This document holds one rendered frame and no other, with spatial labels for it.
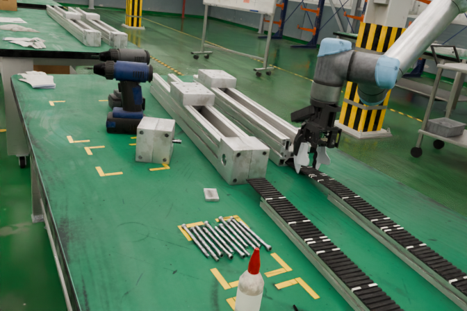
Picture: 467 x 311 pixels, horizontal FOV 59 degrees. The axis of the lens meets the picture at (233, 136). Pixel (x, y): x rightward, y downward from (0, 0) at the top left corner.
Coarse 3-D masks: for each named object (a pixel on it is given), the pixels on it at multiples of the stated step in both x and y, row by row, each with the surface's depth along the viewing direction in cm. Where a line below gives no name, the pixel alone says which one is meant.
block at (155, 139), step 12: (144, 120) 113; (156, 120) 115; (168, 120) 116; (144, 132) 108; (156, 132) 108; (168, 132) 108; (144, 144) 109; (156, 144) 109; (168, 144) 109; (144, 156) 110; (156, 156) 110; (168, 156) 110
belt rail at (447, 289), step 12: (336, 204) 100; (360, 216) 93; (372, 228) 90; (384, 240) 86; (396, 252) 83; (408, 252) 81; (408, 264) 81; (420, 264) 78; (432, 276) 76; (444, 288) 73; (456, 300) 71
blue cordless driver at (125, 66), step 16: (96, 64) 122; (112, 64) 122; (128, 64) 123; (144, 64) 124; (128, 80) 124; (144, 80) 125; (128, 96) 126; (112, 112) 130; (128, 112) 127; (112, 128) 127; (128, 128) 128
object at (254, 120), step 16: (224, 96) 154; (240, 96) 158; (224, 112) 153; (240, 112) 141; (256, 112) 146; (240, 128) 141; (256, 128) 130; (272, 128) 124; (288, 128) 127; (272, 144) 122; (288, 144) 118; (272, 160) 122
